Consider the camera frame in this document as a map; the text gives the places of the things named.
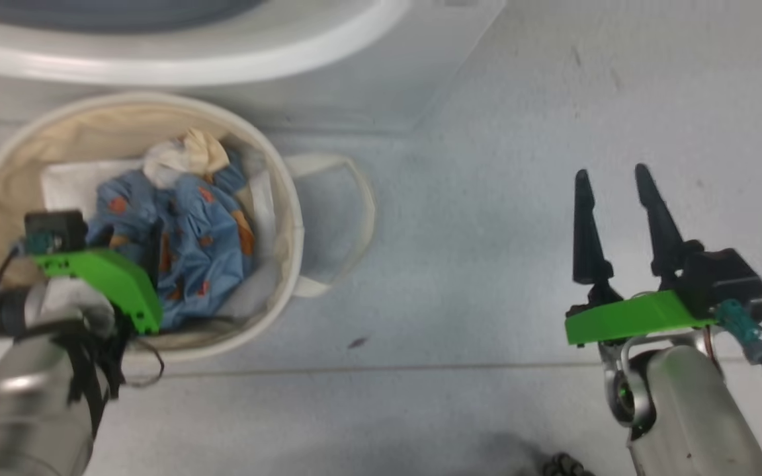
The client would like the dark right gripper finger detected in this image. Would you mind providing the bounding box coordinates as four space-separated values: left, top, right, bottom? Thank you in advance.
634 164 704 293
572 169 624 305

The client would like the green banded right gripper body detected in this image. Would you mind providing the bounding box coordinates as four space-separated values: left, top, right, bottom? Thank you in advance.
565 290 719 347

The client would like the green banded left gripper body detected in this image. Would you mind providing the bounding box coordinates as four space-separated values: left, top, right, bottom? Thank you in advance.
30 248 163 335

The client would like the blue orange-print garment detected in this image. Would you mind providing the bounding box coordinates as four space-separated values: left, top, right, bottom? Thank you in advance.
87 155 256 331

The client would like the cream and blue garment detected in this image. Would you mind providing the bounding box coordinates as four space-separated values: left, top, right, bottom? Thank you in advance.
142 129 231 189

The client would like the cream fabric laundry basket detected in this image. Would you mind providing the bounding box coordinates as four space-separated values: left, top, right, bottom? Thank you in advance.
0 91 376 363

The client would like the white washing machine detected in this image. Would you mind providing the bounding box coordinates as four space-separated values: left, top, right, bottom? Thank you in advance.
0 0 507 136

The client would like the white folded cloth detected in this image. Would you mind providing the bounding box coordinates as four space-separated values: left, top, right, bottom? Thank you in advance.
40 155 279 321

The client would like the grey cable with teal connector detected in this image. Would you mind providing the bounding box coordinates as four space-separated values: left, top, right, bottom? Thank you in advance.
715 299 762 417

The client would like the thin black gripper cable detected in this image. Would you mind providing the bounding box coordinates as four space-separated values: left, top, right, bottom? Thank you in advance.
116 334 165 387

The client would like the black cable with teal connector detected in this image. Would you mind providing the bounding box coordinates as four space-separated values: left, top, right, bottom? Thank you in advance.
0 243 24 298

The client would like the black corrugated cable conduit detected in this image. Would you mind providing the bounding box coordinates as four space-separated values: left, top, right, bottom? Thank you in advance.
541 452 597 476

